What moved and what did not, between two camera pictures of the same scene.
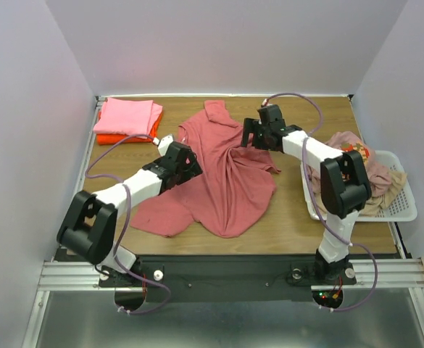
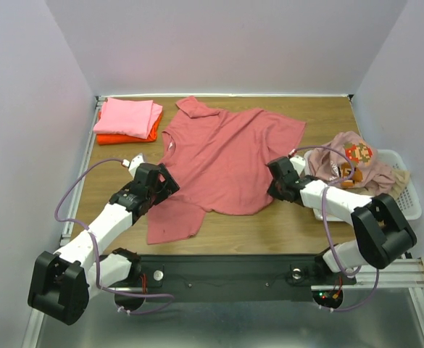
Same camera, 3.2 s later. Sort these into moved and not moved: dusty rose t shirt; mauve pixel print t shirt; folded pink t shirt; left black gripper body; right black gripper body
Moved: left black gripper body; dusty rose t shirt; right black gripper body
Not moved: folded pink t shirt; mauve pixel print t shirt
